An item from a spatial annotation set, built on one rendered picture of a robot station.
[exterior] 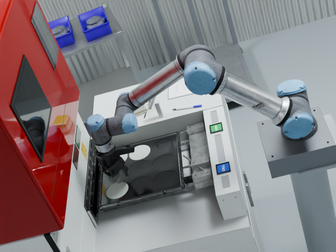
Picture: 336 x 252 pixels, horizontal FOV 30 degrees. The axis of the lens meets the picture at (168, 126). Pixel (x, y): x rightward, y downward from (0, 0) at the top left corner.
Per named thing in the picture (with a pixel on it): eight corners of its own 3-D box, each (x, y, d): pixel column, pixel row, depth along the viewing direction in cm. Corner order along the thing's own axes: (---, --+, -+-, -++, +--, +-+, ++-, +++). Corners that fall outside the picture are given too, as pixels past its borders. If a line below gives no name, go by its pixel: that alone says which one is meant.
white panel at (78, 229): (86, 306, 233) (43, 235, 209) (96, 162, 297) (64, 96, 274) (94, 304, 232) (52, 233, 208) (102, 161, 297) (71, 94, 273)
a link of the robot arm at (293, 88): (308, 99, 258) (303, 72, 250) (312, 118, 248) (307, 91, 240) (279, 104, 261) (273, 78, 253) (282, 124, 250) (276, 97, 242)
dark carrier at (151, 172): (101, 206, 261) (101, 205, 261) (104, 153, 289) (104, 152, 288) (181, 186, 257) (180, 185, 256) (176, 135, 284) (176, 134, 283)
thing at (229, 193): (224, 221, 245) (215, 196, 237) (210, 134, 289) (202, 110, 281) (247, 215, 244) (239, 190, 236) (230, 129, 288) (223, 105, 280)
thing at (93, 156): (94, 227, 260) (86, 212, 254) (98, 158, 295) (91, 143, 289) (98, 226, 259) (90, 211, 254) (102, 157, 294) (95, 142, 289)
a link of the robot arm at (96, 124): (103, 122, 241) (82, 127, 243) (112, 143, 248) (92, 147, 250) (105, 110, 248) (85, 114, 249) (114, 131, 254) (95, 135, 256)
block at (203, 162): (192, 170, 264) (190, 165, 262) (192, 165, 267) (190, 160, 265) (211, 166, 263) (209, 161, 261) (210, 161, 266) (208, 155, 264)
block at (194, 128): (188, 135, 283) (186, 130, 282) (188, 130, 286) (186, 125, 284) (205, 130, 282) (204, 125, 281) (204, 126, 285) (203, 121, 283)
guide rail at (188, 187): (104, 212, 269) (101, 207, 267) (104, 208, 271) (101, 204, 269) (216, 184, 262) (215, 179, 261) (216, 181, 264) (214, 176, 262)
